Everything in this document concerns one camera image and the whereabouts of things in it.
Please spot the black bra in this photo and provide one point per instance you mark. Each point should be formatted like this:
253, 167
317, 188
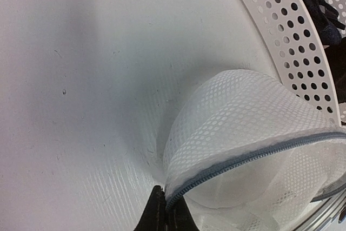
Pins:
325, 19

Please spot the white mesh laundry bag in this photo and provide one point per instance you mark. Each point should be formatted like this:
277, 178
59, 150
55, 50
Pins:
250, 154

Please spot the white plastic basket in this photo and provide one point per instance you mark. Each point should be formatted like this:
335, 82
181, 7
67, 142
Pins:
297, 52

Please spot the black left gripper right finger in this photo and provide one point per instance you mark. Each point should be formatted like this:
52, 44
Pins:
180, 218

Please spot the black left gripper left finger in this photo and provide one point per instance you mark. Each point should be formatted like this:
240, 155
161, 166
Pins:
153, 217

